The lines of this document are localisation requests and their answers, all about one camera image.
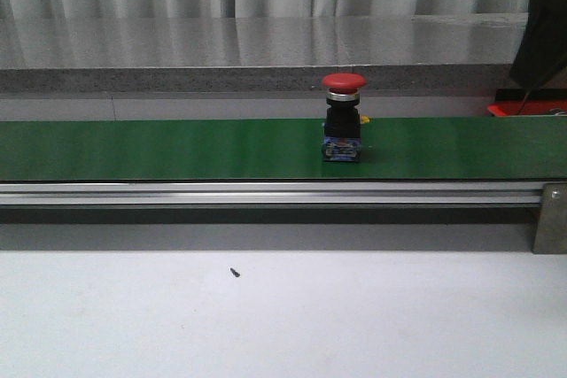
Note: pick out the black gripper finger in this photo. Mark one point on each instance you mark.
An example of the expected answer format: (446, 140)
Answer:
(542, 51)

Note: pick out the red plastic tray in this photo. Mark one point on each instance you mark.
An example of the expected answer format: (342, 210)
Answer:
(530, 108)

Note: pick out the grey stone shelf slab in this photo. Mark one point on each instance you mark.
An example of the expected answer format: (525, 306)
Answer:
(258, 54)

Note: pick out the green conveyor belt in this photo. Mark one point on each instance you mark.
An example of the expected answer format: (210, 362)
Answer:
(466, 148)

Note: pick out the grey metal support bracket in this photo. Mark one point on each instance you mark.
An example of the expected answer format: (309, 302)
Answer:
(550, 237)

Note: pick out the aluminium conveyor frame rail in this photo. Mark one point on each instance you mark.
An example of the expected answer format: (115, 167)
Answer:
(273, 192)

